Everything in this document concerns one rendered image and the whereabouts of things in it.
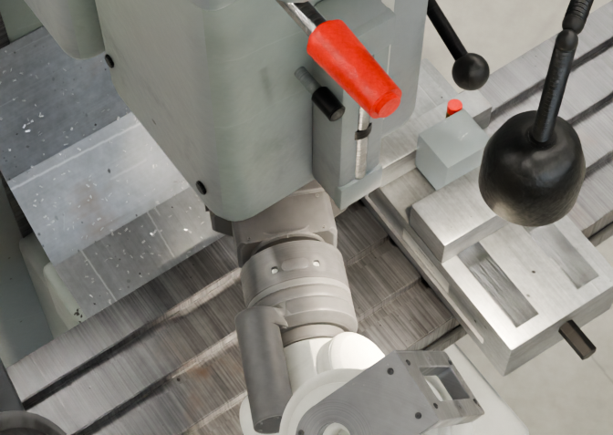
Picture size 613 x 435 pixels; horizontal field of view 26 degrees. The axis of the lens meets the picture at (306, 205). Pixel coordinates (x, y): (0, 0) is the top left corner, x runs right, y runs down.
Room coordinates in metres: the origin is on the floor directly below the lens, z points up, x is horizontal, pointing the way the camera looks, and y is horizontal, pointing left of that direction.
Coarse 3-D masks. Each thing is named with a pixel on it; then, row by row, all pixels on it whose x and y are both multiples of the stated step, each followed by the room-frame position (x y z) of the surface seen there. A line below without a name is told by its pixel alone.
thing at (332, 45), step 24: (312, 24) 0.42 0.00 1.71; (336, 24) 0.41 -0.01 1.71; (312, 48) 0.40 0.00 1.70; (336, 48) 0.40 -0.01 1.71; (360, 48) 0.40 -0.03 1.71; (336, 72) 0.39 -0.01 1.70; (360, 72) 0.38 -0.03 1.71; (384, 72) 0.39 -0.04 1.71; (360, 96) 0.37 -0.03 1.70; (384, 96) 0.37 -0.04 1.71
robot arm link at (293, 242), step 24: (312, 192) 0.59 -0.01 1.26; (216, 216) 0.58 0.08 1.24; (264, 216) 0.57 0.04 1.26; (288, 216) 0.57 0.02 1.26; (312, 216) 0.57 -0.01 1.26; (240, 240) 0.55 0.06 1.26; (264, 240) 0.55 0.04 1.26; (288, 240) 0.55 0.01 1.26; (312, 240) 0.55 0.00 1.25; (336, 240) 0.56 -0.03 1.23; (240, 264) 0.54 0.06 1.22; (264, 264) 0.52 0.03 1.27; (288, 264) 0.51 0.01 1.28; (312, 264) 0.51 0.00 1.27; (336, 264) 0.52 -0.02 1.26; (264, 288) 0.50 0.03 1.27
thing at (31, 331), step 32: (0, 0) 0.89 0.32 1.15; (0, 32) 0.88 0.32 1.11; (0, 192) 0.85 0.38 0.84; (0, 224) 0.84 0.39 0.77; (0, 256) 0.84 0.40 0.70; (0, 288) 0.83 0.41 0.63; (32, 288) 0.85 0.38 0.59; (0, 320) 0.82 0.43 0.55; (32, 320) 0.84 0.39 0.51; (0, 352) 0.86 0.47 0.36
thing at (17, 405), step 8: (0, 360) 0.50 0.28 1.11; (0, 368) 0.50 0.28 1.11; (0, 376) 0.49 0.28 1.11; (8, 376) 0.51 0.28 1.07; (0, 384) 0.48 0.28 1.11; (8, 384) 0.48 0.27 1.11; (0, 392) 0.47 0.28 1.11; (8, 392) 0.47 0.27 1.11; (16, 392) 0.53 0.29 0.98; (0, 400) 0.46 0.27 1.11; (8, 400) 0.46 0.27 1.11; (16, 400) 0.46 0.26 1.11; (0, 408) 0.46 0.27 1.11; (8, 408) 0.46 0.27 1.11; (16, 408) 0.46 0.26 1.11; (24, 408) 0.53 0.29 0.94
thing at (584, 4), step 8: (576, 0) 0.53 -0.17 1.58; (584, 0) 0.53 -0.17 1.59; (592, 0) 0.54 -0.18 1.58; (568, 8) 0.53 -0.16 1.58; (576, 8) 0.52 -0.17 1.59; (584, 8) 0.53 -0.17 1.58; (568, 16) 0.52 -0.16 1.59; (576, 16) 0.52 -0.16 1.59; (584, 16) 0.52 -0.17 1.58; (568, 24) 0.51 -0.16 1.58; (576, 24) 0.51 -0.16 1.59; (584, 24) 0.52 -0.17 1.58; (576, 32) 0.51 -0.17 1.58
